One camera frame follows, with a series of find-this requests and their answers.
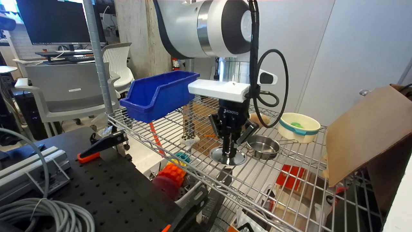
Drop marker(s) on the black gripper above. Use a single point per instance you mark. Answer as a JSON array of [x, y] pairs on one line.
[[233, 112]]

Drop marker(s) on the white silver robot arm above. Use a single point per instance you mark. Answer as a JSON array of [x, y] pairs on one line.
[[201, 27]]

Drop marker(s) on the silver metal pot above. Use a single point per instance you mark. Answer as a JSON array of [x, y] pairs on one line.
[[262, 147]]

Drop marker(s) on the teal toy block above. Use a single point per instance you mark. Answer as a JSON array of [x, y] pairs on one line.
[[183, 157]]

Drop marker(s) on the cream bowl with teal band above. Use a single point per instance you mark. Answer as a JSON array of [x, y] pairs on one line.
[[299, 125]]

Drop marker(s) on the orange stacking toy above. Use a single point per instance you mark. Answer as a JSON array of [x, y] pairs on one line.
[[170, 174]]

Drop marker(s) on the red toy block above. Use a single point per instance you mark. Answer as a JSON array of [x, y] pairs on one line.
[[290, 177]]

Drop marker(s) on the orange red stick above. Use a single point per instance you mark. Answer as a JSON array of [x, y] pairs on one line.
[[156, 139]]

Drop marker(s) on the blue plastic storage bin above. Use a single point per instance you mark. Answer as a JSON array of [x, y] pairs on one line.
[[158, 97]]

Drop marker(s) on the black perforated breadboard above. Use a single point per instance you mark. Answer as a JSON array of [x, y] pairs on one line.
[[116, 188]]

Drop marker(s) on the white office chair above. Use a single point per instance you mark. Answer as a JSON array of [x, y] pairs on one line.
[[117, 59]]

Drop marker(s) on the brown cardboard box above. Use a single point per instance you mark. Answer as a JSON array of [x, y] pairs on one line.
[[368, 129]]

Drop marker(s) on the grey metal shelf pole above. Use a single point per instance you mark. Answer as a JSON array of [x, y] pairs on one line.
[[99, 55]]

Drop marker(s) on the grey office chair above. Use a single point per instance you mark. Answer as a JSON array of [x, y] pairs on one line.
[[68, 88]]

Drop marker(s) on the black computer monitor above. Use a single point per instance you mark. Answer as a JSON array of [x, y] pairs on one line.
[[53, 19]]

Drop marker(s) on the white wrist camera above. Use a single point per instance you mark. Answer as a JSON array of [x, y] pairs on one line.
[[219, 89]]

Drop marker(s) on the aluminium extrusion rail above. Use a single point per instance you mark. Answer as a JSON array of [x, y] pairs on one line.
[[29, 171]]

